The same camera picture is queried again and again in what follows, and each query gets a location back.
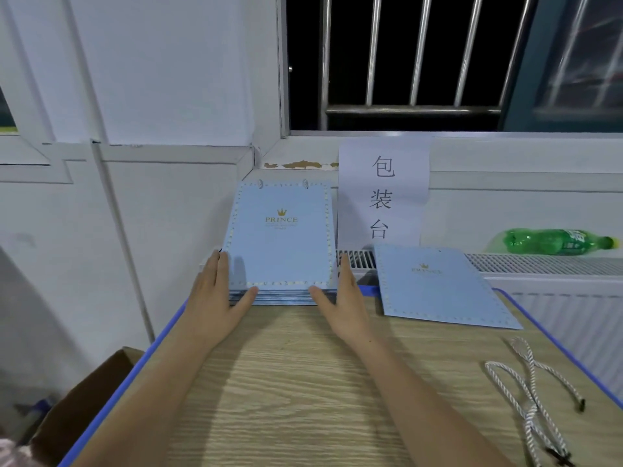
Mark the brown cardboard box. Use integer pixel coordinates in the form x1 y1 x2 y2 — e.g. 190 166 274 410
29 347 145 463

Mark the person's left hand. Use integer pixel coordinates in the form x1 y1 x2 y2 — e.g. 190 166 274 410
183 250 259 351

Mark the blue-edged wooden desk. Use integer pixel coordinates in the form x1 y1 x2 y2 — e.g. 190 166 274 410
58 287 623 467

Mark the person's left forearm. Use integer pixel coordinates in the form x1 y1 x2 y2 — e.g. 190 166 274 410
73 335 230 467

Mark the person's right forearm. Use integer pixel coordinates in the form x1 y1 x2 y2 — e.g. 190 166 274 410
345 335 517 467

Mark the stack of finished blue bags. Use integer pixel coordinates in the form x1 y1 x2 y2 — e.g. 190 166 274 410
232 291 332 298

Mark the white paper sign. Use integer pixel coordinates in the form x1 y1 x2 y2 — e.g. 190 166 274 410
337 141 432 251

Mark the green plastic bottle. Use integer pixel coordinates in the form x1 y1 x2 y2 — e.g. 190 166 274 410
503 228 619 257

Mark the person's right hand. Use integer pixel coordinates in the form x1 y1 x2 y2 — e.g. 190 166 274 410
308 256 376 354

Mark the stack of blue paper bags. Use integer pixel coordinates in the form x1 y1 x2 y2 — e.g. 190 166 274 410
374 245 524 331

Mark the metal window grille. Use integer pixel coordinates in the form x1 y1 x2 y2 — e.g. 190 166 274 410
285 0 537 132

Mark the teal framed sliding window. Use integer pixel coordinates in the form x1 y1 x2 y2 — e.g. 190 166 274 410
501 0 623 134

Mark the white framed window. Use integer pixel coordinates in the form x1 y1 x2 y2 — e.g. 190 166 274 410
0 82 74 183

